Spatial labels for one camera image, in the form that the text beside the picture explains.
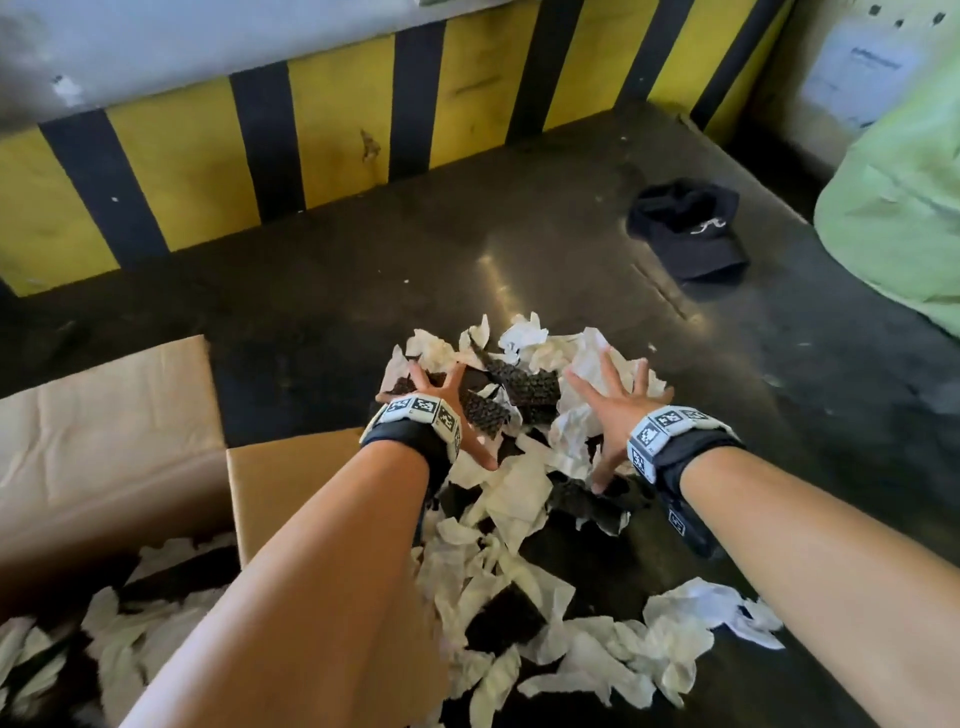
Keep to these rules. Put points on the person's right hand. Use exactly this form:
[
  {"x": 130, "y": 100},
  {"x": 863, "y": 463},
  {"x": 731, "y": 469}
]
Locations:
[{"x": 619, "y": 420}]

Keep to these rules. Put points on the person's left hand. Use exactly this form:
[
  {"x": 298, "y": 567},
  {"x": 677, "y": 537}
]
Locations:
[{"x": 439, "y": 409}]

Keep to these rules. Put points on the person's left middle finger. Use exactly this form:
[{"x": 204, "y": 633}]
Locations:
[{"x": 418, "y": 375}]

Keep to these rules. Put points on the person's right middle finger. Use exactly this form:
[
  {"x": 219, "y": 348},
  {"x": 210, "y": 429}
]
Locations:
[{"x": 610, "y": 373}]

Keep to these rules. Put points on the person's right thumb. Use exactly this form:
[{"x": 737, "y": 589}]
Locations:
[{"x": 604, "y": 471}]

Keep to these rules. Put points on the person's right little finger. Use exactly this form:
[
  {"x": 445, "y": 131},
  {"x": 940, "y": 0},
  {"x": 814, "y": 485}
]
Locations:
[{"x": 663, "y": 395}]

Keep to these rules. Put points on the person's left thumb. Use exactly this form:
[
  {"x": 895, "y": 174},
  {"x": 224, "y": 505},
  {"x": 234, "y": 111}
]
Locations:
[{"x": 478, "y": 450}]

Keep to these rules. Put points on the person's right forearm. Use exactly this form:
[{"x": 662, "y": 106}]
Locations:
[{"x": 825, "y": 570}]

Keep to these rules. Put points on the person's left forearm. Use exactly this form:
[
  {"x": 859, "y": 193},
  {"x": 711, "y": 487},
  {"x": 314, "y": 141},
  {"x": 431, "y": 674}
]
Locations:
[{"x": 322, "y": 585}]

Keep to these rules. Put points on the black mesh scrap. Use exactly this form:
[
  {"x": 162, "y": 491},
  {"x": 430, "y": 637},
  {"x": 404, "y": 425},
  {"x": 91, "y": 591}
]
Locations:
[
  {"x": 525, "y": 390},
  {"x": 486, "y": 416},
  {"x": 592, "y": 504}
]

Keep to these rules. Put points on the pile of white paper scraps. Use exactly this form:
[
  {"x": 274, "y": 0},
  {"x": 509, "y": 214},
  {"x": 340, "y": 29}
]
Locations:
[{"x": 517, "y": 502}]

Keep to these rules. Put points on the black cap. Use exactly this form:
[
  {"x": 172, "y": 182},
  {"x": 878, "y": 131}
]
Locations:
[{"x": 686, "y": 229}]

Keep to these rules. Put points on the yellow black striped barrier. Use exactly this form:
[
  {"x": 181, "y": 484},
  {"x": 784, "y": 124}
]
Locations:
[{"x": 315, "y": 135}]

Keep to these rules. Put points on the light green sack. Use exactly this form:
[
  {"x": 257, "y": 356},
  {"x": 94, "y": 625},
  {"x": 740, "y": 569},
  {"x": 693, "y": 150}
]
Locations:
[{"x": 900, "y": 217}]

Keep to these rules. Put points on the brown cardboard box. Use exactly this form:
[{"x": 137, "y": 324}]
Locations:
[{"x": 112, "y": 435}]

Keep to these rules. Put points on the heap of boxed paper scraps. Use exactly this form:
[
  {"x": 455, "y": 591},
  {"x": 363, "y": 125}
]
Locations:
[{"x": 112, "y": 630}]

